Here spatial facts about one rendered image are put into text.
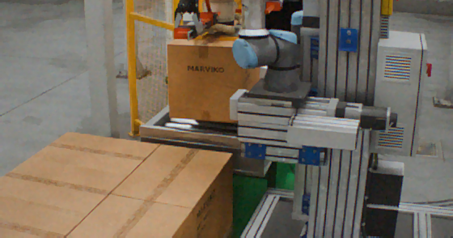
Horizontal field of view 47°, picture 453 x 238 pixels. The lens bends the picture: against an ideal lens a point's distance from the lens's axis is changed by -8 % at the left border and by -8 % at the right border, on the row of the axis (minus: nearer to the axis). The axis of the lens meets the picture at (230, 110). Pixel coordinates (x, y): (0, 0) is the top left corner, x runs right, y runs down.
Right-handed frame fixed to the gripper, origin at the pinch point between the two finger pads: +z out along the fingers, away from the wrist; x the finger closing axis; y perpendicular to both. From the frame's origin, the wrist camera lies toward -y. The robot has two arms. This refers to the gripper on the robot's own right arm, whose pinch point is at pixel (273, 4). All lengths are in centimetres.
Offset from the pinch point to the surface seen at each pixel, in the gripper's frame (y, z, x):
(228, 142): 64, 62, -13
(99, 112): -14, 81, -127
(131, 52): -66, 50, -121
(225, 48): 60, 13, -15
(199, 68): 60, 24, -29
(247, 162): 65, 72, -3
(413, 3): -796, 110, 168
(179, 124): 39, 64, -48
